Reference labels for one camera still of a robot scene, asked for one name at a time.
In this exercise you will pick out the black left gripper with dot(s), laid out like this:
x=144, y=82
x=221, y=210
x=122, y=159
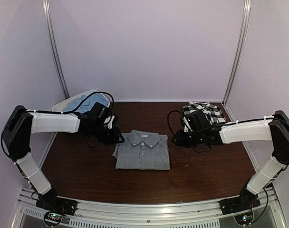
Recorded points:
x=114, y=137

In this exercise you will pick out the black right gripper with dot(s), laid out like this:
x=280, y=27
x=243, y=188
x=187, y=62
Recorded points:
x=180, y=140

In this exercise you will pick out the black white plaid shirt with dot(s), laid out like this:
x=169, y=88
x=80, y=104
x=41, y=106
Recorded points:
x=212, y=112

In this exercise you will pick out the grey long sleeve shirt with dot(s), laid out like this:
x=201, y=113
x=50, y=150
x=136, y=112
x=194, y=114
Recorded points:
x=142, y=151

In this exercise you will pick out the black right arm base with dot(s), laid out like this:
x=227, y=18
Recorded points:
x=239, y=203

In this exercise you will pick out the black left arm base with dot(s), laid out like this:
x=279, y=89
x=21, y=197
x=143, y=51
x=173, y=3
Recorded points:
x=51, y=202

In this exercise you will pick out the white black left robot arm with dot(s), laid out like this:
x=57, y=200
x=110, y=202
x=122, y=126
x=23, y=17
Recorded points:
x=22, y=123

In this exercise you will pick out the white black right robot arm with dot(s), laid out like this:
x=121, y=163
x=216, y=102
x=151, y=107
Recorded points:
x=266, y=140

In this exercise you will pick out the light blue folded shirt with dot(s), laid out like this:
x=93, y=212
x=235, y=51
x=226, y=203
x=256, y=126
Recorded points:
x=87, y=103

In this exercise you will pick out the white plastic laundry basket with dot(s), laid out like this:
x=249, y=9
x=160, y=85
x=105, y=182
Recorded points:
x=60, y=106

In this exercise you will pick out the right circuit board with leds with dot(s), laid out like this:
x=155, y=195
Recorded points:
x=244, y=219

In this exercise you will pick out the circuit board with leds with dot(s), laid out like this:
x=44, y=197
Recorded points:
x=52, y=219
x=244, y=219

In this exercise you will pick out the left circuit board with leds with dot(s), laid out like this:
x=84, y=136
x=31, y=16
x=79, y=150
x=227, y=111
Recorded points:
x=52, y=219

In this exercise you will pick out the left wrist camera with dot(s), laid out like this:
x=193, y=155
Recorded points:
x=101, y=115

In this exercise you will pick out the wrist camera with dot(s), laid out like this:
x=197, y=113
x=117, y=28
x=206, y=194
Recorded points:
x=195, y=121
x=101, y=115

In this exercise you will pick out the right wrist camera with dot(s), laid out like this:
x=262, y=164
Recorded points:
x=195, y=121

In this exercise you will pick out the aluminium front rail frame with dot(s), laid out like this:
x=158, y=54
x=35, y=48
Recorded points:
x=91, y=214

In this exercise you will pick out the silver left corner post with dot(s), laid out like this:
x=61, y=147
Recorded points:
x=54, y=50

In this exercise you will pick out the silver corner post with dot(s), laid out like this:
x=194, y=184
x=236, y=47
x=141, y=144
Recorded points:
x=238, y=53
x=54, y=50

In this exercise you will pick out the silver right corner post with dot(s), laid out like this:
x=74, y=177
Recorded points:
x=238, y=53

